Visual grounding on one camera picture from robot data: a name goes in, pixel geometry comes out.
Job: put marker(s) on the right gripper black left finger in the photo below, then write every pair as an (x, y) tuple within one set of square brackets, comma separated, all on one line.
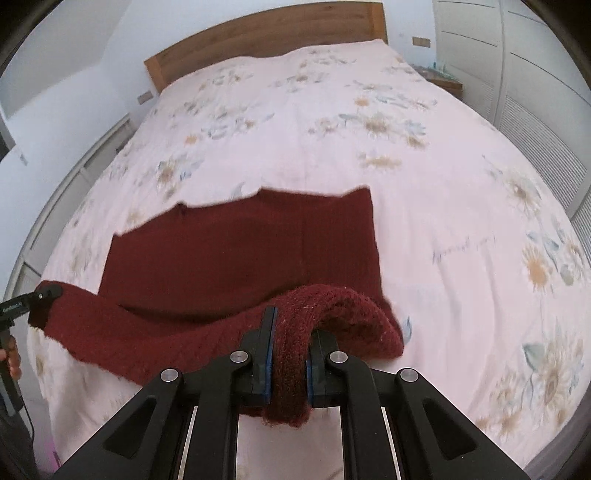
[(182, 424)]

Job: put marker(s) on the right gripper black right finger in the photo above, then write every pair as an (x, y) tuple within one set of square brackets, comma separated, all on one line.
[(398, 426)]

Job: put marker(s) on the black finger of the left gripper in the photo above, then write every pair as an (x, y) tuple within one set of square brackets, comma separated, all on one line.
[(23, 304)]

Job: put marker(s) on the dark red knitted sweater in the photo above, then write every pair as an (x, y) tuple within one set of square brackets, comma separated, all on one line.
[(183, 289)]

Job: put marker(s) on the person's left hand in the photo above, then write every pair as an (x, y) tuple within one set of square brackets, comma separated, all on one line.
[(12, 358)]

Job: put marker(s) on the floral white bed sheet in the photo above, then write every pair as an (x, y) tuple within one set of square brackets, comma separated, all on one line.
[(479, 262)]

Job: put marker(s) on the wooden nightstand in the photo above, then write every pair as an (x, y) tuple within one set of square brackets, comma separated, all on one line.
[(441, 79)]

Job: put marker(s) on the white louvered wardrobe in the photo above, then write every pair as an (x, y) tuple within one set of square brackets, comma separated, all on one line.
[(516, 74)]

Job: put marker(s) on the wooden headboard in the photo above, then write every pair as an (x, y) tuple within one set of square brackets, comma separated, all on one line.
[(269, 33)]

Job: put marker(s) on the white window frame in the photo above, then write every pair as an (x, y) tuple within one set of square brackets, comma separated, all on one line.
[(61, 206)]

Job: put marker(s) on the wall socket plate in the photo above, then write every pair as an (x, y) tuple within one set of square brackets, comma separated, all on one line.
[(144, 97)]

